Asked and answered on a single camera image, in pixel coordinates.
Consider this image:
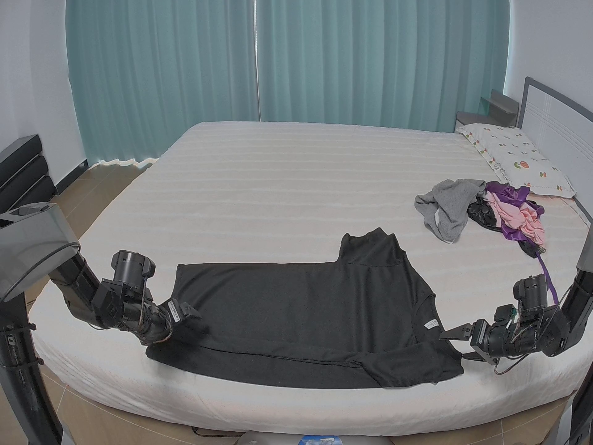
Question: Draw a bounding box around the bed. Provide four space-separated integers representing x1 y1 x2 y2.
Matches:
28 76 593 437

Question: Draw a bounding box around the white printed pillow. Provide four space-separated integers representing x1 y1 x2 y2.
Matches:
456 122 576 198

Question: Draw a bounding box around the blue-green curtain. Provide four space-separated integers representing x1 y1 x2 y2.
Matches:
256 0 510 133
65 0 259 166

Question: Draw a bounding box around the black T-shirt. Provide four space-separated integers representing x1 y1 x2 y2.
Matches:
145 228 465 389

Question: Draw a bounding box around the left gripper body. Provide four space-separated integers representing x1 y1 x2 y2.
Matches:
133 298 203 345

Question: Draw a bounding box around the grey bedside table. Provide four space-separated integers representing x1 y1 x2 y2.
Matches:
455 88 519 132

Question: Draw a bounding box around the grey garment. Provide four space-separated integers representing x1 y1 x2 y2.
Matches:
414 179 487 244

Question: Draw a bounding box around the pile of clothes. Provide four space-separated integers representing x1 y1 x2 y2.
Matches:
467 180 559 302

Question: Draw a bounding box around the black cable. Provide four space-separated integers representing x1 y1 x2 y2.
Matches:
0 243 80 302

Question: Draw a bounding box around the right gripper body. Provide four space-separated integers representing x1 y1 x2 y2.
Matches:
470 319 525 366

